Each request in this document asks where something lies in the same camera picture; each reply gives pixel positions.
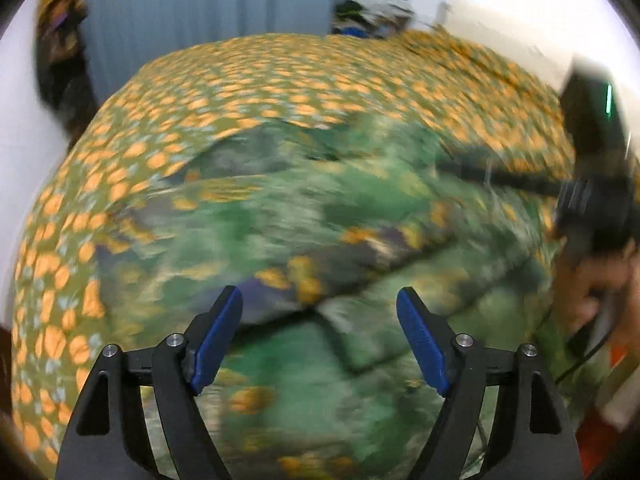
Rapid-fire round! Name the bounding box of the black cable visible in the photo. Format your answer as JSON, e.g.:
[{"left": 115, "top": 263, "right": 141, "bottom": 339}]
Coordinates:
[{"left": 547, "top": 330, "right": 608, "bottom": 386}]

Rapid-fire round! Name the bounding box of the green orange floral quilt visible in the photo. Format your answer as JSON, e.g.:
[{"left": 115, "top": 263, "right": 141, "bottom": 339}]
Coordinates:
[{"left": 10, "top": 27, "right": 576, "bottom": 466}]

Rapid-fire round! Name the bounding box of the green landscape print padded jacket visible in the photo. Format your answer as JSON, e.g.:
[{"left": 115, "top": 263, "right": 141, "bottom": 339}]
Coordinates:
[{"left": 90, "top": 115, "right": 606, "bottom": 480}]

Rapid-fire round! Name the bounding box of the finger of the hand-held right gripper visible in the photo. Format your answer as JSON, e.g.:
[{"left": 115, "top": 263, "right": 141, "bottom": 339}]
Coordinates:
[{"left": 434, "top": 157, "right": 568, "bottom": 197}]

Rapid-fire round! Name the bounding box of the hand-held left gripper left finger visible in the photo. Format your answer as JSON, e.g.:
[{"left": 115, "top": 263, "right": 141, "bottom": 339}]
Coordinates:
[{"left": 55, "top": 285, "right": 244, "bottom": 480}]

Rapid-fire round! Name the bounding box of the pile of mixed clothes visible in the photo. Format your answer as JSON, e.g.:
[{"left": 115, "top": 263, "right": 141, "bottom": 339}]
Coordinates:
[{"left": 330, "top": 0, "right": 416, "bottom": 41}]

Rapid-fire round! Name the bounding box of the blue pleated curtain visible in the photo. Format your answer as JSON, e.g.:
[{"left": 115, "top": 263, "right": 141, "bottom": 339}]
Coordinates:
[{"left": 67, "top": 0, "right": 401, "bottom": 106}]

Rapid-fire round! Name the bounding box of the coat rack with hanging clothes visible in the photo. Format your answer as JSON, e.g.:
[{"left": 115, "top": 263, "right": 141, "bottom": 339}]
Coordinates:
[{"left": 32, "top": 0, "right": 101, "bottom": 148}]

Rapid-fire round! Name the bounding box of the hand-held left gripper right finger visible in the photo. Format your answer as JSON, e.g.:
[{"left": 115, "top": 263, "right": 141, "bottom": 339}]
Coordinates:
[{"left": 395, "top": 286, "right": 586, "bottom": 480}]

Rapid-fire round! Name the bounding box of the person's right hand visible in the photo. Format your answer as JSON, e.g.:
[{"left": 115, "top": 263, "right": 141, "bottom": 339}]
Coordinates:
[{"left": 552, "top": 232, "right": 640, "bottom": 356}]

